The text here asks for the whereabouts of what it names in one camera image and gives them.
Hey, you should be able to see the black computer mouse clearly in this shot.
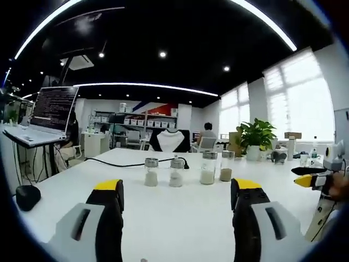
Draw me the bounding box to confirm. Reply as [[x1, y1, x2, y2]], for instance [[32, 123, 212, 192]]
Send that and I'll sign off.
[[15, 184, 42, 212]]

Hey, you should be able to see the open white laptop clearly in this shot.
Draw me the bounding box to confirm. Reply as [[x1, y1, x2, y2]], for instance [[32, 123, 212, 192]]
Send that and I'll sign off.
[[2, 85, 80, 145]]

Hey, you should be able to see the person's right hand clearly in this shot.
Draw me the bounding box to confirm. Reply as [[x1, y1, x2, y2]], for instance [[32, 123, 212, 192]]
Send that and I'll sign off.
[[328, 172, 349, 203]]

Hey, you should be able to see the metal storage shelf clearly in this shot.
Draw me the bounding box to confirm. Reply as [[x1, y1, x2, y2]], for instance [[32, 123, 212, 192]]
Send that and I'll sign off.
[[92, 102, 179, 151]]

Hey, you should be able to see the short glass seasoning bottle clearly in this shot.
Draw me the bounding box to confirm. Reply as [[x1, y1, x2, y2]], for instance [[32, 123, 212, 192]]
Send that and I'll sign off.
[[169, 158, 184, 188], [144, 157, 160, 187]]

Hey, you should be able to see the black power cable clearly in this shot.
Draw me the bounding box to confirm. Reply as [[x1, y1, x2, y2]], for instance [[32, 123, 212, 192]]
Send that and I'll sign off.
[[83, 156, 190, 170]]

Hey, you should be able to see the green potted plant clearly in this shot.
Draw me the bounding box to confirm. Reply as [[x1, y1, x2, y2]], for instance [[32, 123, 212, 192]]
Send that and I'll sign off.
[[235, 117, 279, 162]]

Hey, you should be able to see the tall seasoning bottle brown powder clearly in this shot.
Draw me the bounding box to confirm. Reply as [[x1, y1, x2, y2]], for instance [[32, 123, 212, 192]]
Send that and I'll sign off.
[[219, 150, 236, 182]]

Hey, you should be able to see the white cabinet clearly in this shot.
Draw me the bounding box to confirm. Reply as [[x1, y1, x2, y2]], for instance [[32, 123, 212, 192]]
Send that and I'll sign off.
[[81, 132, 111, 159]]

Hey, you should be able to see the tall seasoning bottle white powder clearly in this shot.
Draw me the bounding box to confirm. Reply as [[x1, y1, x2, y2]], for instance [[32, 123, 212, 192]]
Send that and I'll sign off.
[[199, 150, 218, 186]]

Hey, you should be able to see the white thermos bottle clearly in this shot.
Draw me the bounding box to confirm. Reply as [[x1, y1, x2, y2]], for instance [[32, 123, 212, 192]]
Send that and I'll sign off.
[[288, 136, 297, 160]]

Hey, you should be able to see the black and white office chair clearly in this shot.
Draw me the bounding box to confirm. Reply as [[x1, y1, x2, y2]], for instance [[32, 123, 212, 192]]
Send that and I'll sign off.
[[148, 129, 191, 153]]

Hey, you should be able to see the black laptop stand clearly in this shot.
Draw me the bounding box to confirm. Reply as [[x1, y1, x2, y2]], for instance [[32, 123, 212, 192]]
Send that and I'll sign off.
[[2, 130, 66, 178]]

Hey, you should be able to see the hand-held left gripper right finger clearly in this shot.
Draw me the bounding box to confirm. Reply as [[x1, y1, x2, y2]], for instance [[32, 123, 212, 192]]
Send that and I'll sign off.
[[230, 178, 311, 262]]

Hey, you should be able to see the grey small object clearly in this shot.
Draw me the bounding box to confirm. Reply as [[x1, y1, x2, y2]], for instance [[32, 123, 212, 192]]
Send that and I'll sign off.
[[272, 151, 288, 165]]

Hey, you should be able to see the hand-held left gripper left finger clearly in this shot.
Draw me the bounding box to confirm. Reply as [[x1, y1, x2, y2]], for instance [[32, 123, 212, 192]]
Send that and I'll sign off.
[[47, 179, 125, 262]]

